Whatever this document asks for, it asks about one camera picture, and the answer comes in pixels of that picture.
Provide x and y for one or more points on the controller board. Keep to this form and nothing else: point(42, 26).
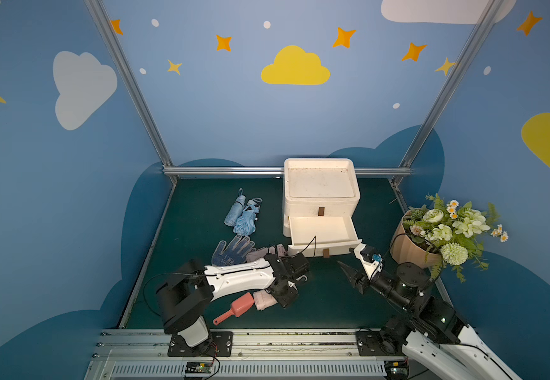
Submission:
point(198, 368)
point(396, 370)

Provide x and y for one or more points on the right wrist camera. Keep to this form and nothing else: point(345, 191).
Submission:
point(370, 259)

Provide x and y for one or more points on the aluminium frame post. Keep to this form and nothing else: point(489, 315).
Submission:
point(473, 44)
point(100, 17)

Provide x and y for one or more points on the horizontal aluminium frame bar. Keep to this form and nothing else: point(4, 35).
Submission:
point(272, 171)

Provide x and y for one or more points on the right aluminium frame post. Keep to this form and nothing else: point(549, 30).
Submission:
point(473, 44)

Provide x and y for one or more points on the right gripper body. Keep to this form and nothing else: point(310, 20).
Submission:
point(363, 280)

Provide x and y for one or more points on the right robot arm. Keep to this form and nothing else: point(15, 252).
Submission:
point(430, 330)

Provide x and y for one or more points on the blue dotted work glove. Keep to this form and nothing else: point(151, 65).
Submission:
point(233, 252)

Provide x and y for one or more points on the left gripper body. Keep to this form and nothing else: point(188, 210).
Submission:
point(284, 263)

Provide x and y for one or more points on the rolled light blue umbrella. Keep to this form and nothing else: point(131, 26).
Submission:
point(236, 210)

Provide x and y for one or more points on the pink plastic scoop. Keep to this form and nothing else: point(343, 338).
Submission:
point(237, 308)

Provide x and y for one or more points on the left controller board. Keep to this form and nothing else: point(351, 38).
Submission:
point(198, 368)

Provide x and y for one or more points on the white green artificial flowers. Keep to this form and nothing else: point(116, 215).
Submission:
point(454, 231)

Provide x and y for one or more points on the pink umbrella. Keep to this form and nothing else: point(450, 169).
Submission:
point(263, 300)
point(255, 255)

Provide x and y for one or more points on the loose light blue umbrella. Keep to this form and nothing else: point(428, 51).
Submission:
point(245, 224)

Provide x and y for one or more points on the white drawer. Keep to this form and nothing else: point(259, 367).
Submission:
point(322, 236)

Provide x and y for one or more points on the left aluminium frame post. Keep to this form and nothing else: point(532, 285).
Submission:
point(100, 17)

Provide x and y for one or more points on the right controller board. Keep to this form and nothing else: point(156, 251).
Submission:
point(396, 370)

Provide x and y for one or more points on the beige ribbed flower pot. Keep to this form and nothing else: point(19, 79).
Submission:
point(403, 249)

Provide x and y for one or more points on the white three-drawer cabinet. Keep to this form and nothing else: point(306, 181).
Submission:
point(318, 187)

